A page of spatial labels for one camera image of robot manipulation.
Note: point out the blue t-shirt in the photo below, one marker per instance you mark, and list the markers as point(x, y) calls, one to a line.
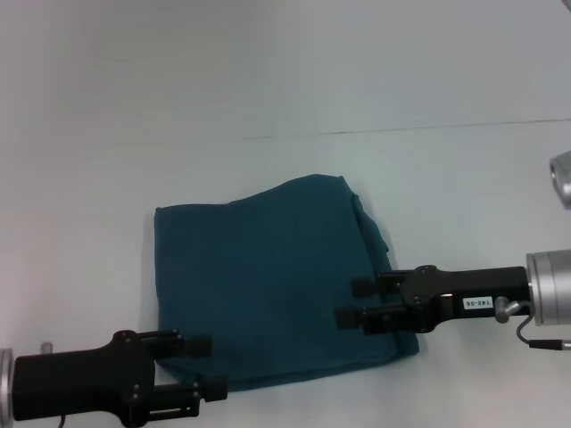
point(276, 285)

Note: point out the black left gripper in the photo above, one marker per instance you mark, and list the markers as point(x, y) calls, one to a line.
point(80, 379)

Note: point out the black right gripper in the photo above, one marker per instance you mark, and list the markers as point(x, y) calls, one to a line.
point(468, 294)

